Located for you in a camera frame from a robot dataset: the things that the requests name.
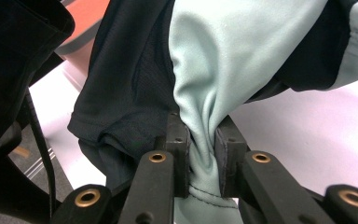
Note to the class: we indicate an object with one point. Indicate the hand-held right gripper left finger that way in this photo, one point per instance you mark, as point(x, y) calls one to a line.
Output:
point(180, 155)

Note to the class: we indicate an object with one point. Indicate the metal floor rail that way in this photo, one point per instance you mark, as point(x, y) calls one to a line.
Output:
point(38, 166)

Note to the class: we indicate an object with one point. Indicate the black and green shirt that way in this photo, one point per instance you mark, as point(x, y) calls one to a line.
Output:
point(217, 56)

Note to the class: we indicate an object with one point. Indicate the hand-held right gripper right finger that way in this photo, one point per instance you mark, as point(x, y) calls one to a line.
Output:
point(228, 155)

